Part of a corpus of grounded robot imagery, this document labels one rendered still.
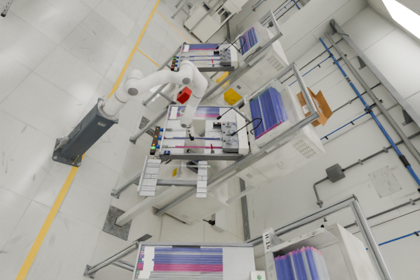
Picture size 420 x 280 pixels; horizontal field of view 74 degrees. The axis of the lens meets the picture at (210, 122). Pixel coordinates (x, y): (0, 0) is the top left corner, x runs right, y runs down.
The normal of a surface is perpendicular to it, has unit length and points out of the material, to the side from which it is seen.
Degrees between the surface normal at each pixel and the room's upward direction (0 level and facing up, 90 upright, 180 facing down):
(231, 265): 44
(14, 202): 0
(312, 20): 90
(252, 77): 90
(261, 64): 90
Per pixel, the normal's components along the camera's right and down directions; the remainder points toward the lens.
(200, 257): 0.00, -0.76
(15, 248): 0.70, -0.54
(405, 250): -0.71, -0.55
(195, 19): -0.01, 0.65
